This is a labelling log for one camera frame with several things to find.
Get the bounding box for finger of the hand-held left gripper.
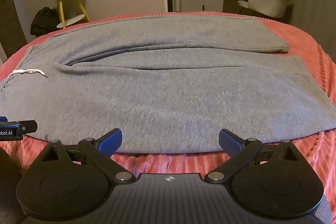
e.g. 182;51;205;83
16;120;38;135

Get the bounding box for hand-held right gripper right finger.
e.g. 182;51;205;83
204;128;300;184

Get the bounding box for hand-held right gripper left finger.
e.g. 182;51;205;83
39;128;135;184

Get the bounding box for grey pants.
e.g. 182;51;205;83
0;15;319;154

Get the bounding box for pink ribbed blanket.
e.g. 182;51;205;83
0;11;336;203

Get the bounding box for black bag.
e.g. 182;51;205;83
30;7;61;37

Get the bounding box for dark wooden door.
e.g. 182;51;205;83
0;0;28;59

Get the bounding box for white upholstered chair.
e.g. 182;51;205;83
238;0;295;25

